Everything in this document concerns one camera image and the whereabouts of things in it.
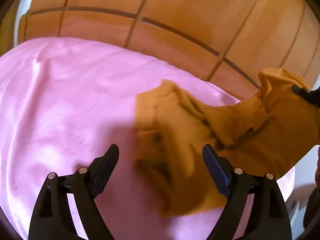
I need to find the mustard orange knit garment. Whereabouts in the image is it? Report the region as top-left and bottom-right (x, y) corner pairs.
(135, 69), (319, 217)

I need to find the person's right hand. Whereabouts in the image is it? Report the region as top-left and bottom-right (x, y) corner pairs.
(315, 146), (320, 186)

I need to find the wooden panelled headboard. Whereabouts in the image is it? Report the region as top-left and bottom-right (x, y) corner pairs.
(18, 0), (319, 99)

